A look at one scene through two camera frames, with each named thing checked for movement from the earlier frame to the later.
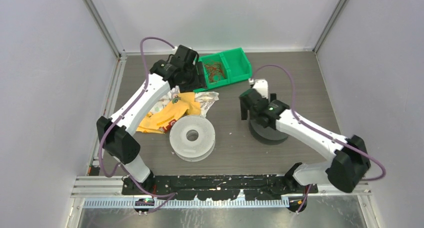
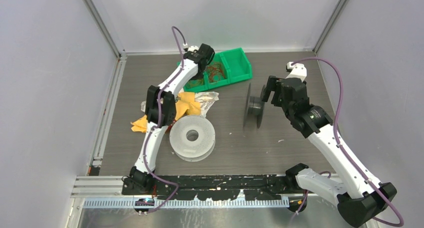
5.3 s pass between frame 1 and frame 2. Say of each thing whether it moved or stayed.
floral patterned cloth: stayed
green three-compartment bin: stayed
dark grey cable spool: moved
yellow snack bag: stayed
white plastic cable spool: stayed
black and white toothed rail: stayed
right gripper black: moved
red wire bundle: stayed
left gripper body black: moved
